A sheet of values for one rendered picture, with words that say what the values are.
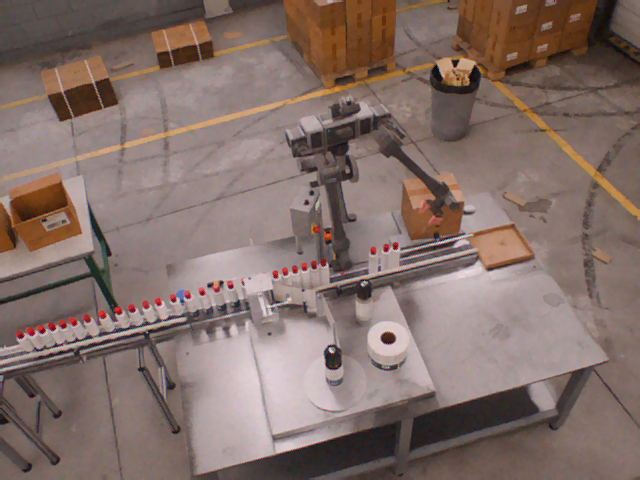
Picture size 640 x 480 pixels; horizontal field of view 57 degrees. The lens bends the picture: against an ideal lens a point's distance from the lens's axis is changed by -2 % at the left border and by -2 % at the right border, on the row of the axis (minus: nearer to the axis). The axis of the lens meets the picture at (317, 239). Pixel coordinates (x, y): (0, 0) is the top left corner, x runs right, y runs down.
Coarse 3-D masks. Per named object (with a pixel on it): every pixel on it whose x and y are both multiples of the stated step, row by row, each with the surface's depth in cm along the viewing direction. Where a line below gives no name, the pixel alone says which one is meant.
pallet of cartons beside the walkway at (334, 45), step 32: (288, 0) 636; (320, 0) 562; (352, 0) 562; (384, 0) 575; (288, 32) 679; (320, 32) 574; (352, 32) 586; (384, 32) 599; (320, 64) 604; (352, 64) 612; (384, 64) 622
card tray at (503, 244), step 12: (492, 228) 352; (504, 228) 355; (516, 228) 351; (480, 240) 350; (492, 240) 349; (504, 240) 348; (516, 240) 348; (480, 252) 343; (492, 252) 343; (504, 252) 342; (516, 252) 342; (528, 252) 341; (492, 264) 333; (504, 264) 336
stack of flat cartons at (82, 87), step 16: (80, 64) 623; (96, 64) 621; (48, 80) 606; (64, 80) 603; (80, 80) 601; (96, 80) 598; (48, 96) 586; (64, 96) 591; (80, 96) 600; (96, 96) 607; (112, 96) 615; (64, 112) 603; (80, 112) 610
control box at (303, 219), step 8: (304, 192) 293; (296, 200) 289; (304, 200) 289; (312, 200) 289; (296, 208) 285; (304, 208) 285; (312, 208) 288; (296, 216) 289; (304, 216) 287; (312, 216) 291; (320, 216) 304; (296, 224) 293; (304, 224) 291; (312, 224) 294; (296, 232) 298; (304, 232) 295; (312, 232) 296
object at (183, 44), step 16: (160, 32) 682; (176, 32) 680; (192, 32) 678; (208, 32) 676; (160, 48) 657; (176, 48) 654; (192, 48) 660; (208, 48) 666; (160, 64) 662; (176, 64) 667
